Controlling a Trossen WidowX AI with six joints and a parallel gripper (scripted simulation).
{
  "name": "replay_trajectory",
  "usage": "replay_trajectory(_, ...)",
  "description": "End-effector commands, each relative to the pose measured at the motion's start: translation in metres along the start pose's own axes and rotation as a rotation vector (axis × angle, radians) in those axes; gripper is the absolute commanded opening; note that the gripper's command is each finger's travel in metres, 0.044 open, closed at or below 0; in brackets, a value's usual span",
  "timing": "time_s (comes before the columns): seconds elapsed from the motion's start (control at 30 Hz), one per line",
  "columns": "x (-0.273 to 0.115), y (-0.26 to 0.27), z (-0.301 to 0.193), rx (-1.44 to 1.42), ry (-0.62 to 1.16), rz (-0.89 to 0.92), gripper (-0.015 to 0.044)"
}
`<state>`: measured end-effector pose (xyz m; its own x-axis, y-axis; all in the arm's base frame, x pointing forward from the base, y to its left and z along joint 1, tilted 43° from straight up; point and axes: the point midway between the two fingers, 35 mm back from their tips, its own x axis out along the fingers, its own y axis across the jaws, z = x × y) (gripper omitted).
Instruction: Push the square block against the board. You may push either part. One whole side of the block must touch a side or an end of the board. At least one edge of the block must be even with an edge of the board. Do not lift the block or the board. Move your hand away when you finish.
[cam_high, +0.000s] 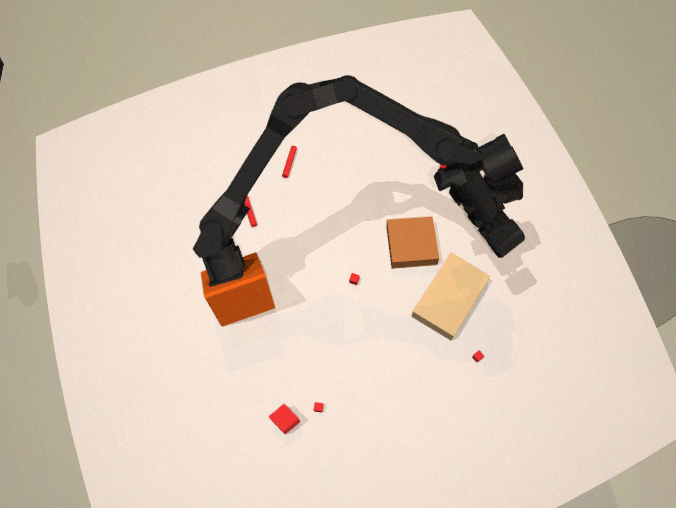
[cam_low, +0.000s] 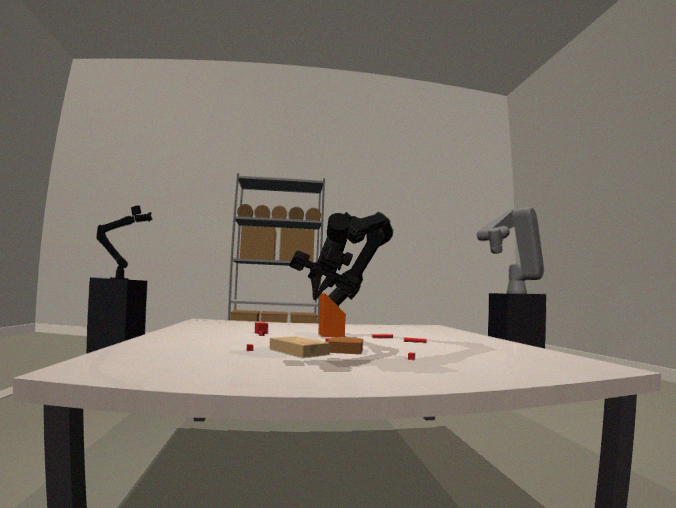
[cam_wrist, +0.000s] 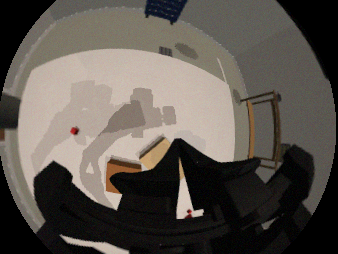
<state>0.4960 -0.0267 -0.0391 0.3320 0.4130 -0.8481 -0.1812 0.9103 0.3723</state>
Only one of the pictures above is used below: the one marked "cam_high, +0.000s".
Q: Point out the red bar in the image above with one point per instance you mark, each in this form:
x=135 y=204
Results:
x=289 y=161
x=250 y=213

